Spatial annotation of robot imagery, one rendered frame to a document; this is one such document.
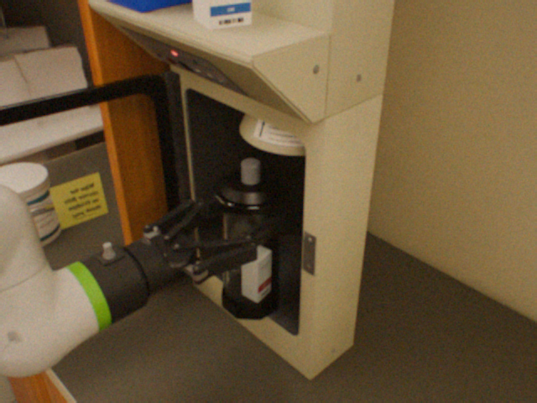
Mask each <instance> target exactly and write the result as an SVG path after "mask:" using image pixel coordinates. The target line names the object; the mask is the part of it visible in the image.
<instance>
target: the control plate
mask: <svg viewBox="0 0 537 403"><path fill-rule="evenodd" d="M119 26H120V25H119ZM120 27H121V28H122V29H123V30H124V31H125V32H126V33H128V34H130V35H132V36H133V37H134V38H135V39H136V40H137V41H138V42H139V43H141V44H142V45H144V46H145V47H146V48H147V49H149V50H150V51H151V52H152V53H154V54H155V55H156V56H158V55H157V54H156V53H158V54H159V55H161V56H162V57H159V56H158V57H159V58H160V59H161V60H163V61H165V62H169V61H168V60H167V58H168V57H169V58H170V59H172V60H174V61H175V62H176V65H174V66H176V67H178V68H181V69H183V70H185V71H188V70H187V69H186V68H184V66H182V65H181V64H180V63H179V62H178V61H177V60H180V61H182V62H185V64H186V65H187V66H188V67H190V68H191V69H192V70H193V71H196V69H197V70H198V71H200V72H201V73H200V72H199V73H198V76H200V77H201V78H204V79H206V80H208V79H207V77H208V75H207V73H208V74H210V75H211V76H212V77H213V78H211V79H210V80H208V81H212V82H214V83H216V84H218V85H221V84H219V83H218V82H219V80H218V79H221V80H223V81H224V82H226V83H222V85H221V86H224V87H226V88H229V90H231V91H233V92H237V93H239V94H242V95H244V96H246V97H250V96H248V95H247V94H246V93H244V92H243V91H242V90H241V88H240V87H239V86H237V85H236V84H235V83H233V82H232V81H230V80H229V79H228V78H227V77H226V75H225V74H223V73H222V72H221V71H219V70H218V69H217V68H216V67H215V66H214V65H213V64H212V63H211V62H210V61H209V60H205V59H202V58H201V57H198V56H196V55H192V54H189V53H186V52H185V51H184V50H181V49H177V48H175V47H173V46H171V45H168V44H164V43H161V42H159V41H157V40H155V39H152V38H150V37H148V36H145V35H143V34H139V33H136V32H134V31H132V30H130V29H127V28H124V27H123V26H120ZM171 50H173V52H175V53H176V54H177V55H178V56H177V55H174V54H173V53H172V52H171ZM192 59H194V60H196V61H198V62H199V65H197V64H195V62H194V61H193V60H192ZM169 63H170V64H172V65H173V63H171V62H169ZM189 72H190V73H194V74H196V73H195V72H191V71H189ZM196 75H197V74H196Z"/></svg>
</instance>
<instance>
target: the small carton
mask: <svg viewBox="0 0 537 403"><path fill-rule="evenodd" d="M192 2H193V14H194V19H195V20H197V21H198V22H200V23H201V24H203V26H204V27H206V28H207V29H209V30H214V29H226V28H232V27H239V26H245V25H252V0H192Z"/></svg>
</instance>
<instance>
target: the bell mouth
mask: <svg viewBox="0 0 537 403"><path fill-rule="evenodd" d="M240 134H241V135H242V137H243V138H244V139H245V140H246V141H247V142H249V143H250V144H252V145H253V146H254V147H256V148H258V149H261V150H265V151H268V152H271V153H275V154H286V155H305V147H304V145H303V143H302V142H301V140H300V139H299V138H298V137H296V136H294V135H293V134H290V133H287V132H285V131H284V130H283V129H281V128H277V127H275V126H273V125H271V124H269V123H266V122H264V121H261V120H259V119H256V118H254V117H253V116H252V115H250V114H246V113H245V114H244V118H243V120H242V122H241V125H240Z"/></svg>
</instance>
